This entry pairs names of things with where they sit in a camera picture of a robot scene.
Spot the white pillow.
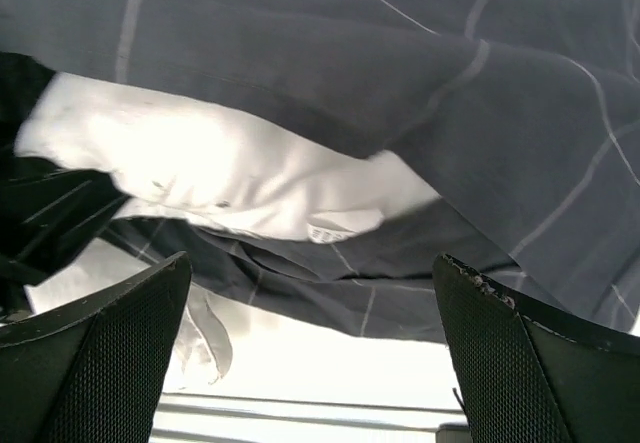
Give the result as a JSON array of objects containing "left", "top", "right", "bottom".
[{"left": 14, "top": 73, "right": 437, "bottom": 244}]

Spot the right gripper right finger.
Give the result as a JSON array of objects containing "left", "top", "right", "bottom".
[{"left": 433, "top": 254, "right": 639, "bottom": 442}]

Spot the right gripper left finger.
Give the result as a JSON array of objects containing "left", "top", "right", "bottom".
[{"left": 1, "top": 252, "right": 191, "bottom": 443}]

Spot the dark grey checked pillowcase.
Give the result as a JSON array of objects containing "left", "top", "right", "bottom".
[{"left": 1, "top": 0, "right": 639, "bottom": 342}]

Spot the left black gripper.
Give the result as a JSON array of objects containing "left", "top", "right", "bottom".
[{"left": 1, "top": 53, "right": 125, "bottom": 313}]

